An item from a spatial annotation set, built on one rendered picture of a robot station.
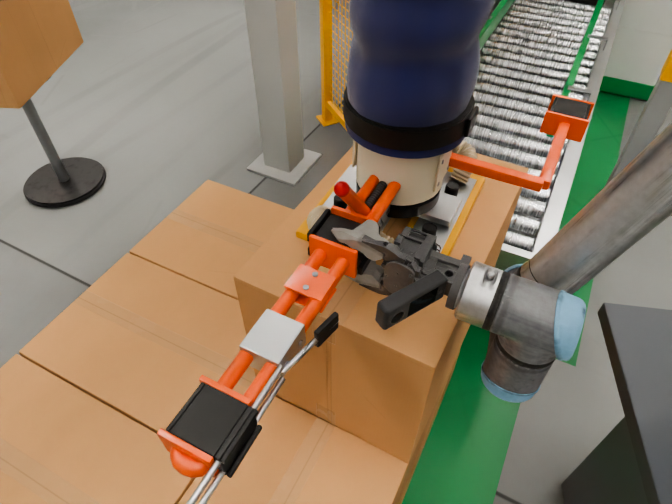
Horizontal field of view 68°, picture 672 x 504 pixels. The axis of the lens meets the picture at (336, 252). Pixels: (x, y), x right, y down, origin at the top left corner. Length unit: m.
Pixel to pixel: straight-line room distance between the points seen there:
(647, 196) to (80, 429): 1.20
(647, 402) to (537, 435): 0.80
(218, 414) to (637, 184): 0.60
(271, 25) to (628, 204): 1.82
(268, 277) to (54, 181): 2.16
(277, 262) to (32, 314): 1.58
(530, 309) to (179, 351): 0.92
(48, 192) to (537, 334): 2.55
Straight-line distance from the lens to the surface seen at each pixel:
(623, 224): 0.78
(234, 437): 0.61
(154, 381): 1.34
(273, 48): 2.36
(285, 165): 2.68
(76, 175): 2.97
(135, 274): 1.57
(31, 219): 2.84
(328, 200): 1.04
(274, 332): 0.68
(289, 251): 0.97
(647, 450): 1.12
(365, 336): 0.85
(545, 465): 1.88
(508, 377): 0.82
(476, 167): 0.98
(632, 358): 1.22
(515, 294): 0.73
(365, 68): 0.82
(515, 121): 2.25
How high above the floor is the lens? 1.65
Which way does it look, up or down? 47 degrees down
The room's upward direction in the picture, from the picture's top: straight up
